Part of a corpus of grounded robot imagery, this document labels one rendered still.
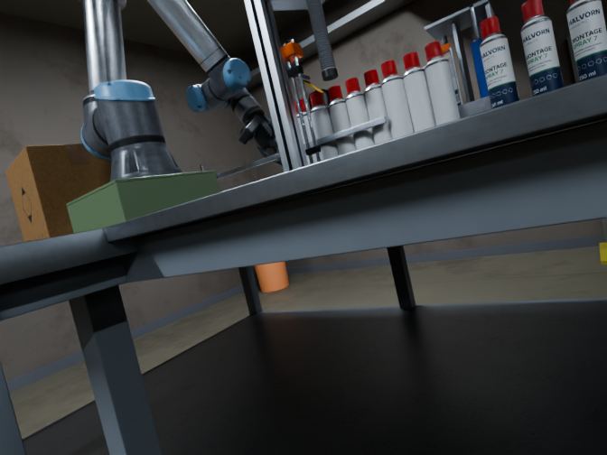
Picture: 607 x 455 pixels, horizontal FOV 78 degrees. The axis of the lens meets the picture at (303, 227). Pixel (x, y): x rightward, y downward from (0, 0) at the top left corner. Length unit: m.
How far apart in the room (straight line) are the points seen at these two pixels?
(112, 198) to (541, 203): 0.65
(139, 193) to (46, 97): 3.19
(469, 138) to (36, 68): 3.85
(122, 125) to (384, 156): 0.68
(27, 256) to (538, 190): 0.50
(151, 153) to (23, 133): 2.91
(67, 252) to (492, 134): 0.46
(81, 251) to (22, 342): 3.00
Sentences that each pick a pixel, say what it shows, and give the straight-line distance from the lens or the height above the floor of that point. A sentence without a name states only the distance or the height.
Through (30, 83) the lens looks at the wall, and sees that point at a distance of 3.91.
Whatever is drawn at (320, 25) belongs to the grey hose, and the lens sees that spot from 0.96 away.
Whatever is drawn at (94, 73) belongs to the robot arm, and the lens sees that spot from 1.09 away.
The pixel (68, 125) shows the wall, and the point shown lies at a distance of 3.86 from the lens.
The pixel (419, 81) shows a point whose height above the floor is 1.01.
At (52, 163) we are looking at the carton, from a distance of 1.25.
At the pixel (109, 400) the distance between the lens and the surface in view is 0.75.
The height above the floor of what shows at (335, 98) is 1.05.
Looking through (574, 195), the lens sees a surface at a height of 0.77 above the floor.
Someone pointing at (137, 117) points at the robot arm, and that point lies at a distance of 0.88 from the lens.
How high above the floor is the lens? 0.80
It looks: 3 degrees down
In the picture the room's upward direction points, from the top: 13 degrees counter-clockwise
